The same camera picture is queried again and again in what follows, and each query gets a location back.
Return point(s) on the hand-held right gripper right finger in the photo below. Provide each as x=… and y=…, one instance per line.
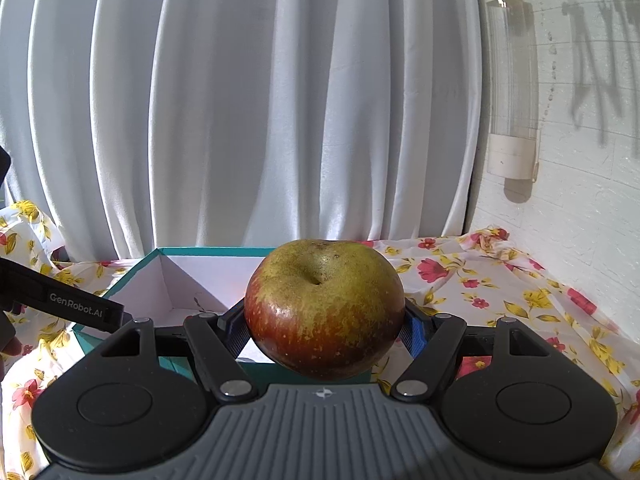
x=416, y=336

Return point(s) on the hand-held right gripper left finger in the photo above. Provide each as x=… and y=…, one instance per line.
x=234, y=334

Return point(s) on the teal cardboard box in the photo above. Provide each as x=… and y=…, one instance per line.
x=200, y=285

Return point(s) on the russet green-red apple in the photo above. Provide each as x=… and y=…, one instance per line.
x=325, y=310

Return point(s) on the person's left hand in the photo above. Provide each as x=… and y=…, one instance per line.
x=9, y=347

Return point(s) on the white curtain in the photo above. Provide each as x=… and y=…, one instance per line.
x=250, y=110

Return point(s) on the clear wall cup dispenser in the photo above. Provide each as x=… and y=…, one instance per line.
x=510, y=85

